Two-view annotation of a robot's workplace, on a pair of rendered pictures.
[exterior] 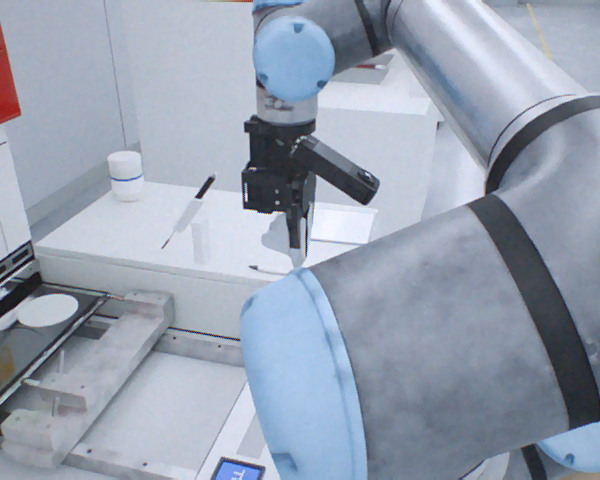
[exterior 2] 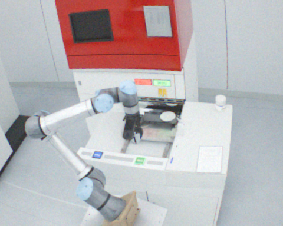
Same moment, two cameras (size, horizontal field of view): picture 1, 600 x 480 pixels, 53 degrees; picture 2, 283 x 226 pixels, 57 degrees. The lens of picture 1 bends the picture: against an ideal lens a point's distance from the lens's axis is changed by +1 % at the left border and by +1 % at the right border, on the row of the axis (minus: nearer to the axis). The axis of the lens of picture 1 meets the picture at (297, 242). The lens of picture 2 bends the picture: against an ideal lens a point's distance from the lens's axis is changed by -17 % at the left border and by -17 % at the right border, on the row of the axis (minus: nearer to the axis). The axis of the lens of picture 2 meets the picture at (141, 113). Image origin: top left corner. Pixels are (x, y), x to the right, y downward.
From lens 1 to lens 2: 1.61 m
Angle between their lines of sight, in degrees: 77
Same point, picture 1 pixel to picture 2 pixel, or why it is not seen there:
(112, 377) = (144, 136)
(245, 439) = (108, 155)
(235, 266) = (178, 142)
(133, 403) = (146, 145)
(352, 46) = not seen: hidden behind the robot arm
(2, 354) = (148, 115)
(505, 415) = not seen: hidden behind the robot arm
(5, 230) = (176, 93)
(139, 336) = (161, 136)
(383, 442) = not seen: hidden behind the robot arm
